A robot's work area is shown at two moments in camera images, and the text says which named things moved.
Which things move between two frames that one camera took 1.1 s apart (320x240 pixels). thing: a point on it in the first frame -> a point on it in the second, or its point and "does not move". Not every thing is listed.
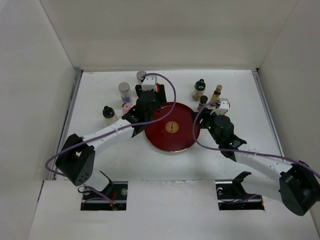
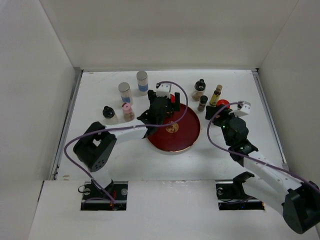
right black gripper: [203, 115] -> [223, 114]
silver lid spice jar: [124, 89] does not move
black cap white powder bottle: [108, 114] does not move
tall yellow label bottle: [216, 95] does not move
